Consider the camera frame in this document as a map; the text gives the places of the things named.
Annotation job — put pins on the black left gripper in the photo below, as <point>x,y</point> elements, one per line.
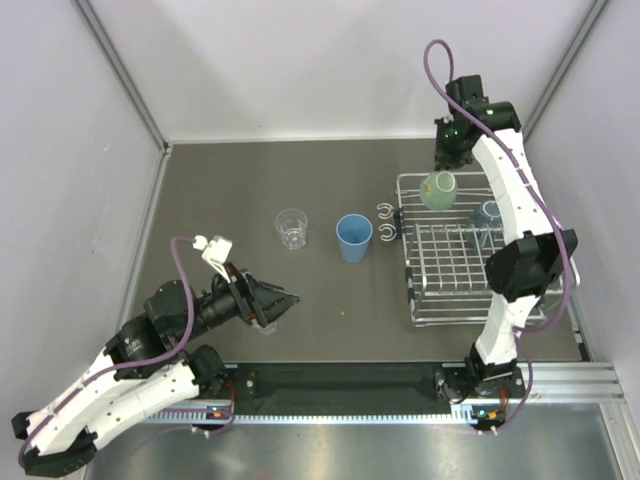
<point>257,299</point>

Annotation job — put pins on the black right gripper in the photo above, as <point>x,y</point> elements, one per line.
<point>443,160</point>

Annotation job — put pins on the small clear plastic cup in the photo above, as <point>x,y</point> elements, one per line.
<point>269,329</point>

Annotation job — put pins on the green ceramic mug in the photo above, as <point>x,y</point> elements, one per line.
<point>438,191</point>

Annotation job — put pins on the grey blue ceramic mug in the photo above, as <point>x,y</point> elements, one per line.
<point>484,224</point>

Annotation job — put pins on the blue plastic cup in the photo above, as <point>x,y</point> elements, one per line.
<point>354,232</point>

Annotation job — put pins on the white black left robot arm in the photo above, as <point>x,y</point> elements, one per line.
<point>144,369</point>

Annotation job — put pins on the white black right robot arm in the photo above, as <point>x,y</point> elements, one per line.
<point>536,250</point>

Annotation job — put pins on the large clear plastic cup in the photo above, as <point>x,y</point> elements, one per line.
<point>291,226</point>

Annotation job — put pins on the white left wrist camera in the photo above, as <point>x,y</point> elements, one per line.
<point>214,252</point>

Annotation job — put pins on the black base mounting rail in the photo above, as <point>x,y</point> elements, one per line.
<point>355,389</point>

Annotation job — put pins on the silver wire dish rack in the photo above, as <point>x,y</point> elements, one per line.
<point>444,253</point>

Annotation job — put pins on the white toothed cable duct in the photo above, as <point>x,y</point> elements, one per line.
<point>455,414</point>

